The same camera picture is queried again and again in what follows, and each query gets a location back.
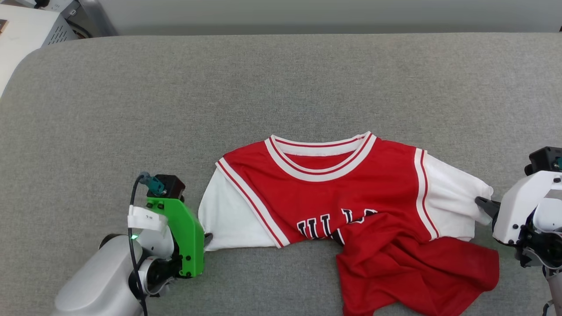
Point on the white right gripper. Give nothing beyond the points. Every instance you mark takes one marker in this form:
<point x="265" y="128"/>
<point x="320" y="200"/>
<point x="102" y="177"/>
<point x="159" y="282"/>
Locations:
<point x="518" y="210"/>

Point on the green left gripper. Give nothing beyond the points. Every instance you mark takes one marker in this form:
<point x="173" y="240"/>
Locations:
<point x="186" y="237"/>

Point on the red and white basketball jersey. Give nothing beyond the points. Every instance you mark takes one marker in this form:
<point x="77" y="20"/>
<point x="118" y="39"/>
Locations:
<point x="342" y="197"/>

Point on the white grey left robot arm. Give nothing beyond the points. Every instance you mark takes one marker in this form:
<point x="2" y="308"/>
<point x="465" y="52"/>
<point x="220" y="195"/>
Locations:
<point x="101" y="281"/>

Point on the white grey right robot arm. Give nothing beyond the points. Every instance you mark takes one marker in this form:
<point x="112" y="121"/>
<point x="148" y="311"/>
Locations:
<point x="546" y="245"/>

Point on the white label tag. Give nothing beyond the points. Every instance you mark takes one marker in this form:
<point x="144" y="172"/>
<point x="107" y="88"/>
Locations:
<point x="147" y="218"/>

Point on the white equipment box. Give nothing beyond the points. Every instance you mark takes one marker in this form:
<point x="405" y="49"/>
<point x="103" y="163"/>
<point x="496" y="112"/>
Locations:
<point x="22" y="39"/>

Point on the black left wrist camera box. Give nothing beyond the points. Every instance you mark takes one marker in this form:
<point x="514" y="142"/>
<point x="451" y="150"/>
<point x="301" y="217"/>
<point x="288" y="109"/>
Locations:
<point x="173" y="188"/>

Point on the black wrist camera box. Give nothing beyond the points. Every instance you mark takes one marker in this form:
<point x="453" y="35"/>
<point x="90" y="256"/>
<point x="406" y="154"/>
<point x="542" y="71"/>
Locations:
<point x="173" y="188"/>
<point x="544" y="160"/>

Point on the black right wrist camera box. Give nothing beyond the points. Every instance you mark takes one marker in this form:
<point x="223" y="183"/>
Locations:
<point x="544" y="160"/>

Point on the teal left camera connector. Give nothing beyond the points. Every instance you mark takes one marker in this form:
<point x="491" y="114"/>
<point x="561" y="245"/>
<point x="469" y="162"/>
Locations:
<point x="153" y="184"/>

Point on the grey metal frame leg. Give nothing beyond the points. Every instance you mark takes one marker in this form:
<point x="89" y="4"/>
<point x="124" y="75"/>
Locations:
<point x="99" y="17"/>

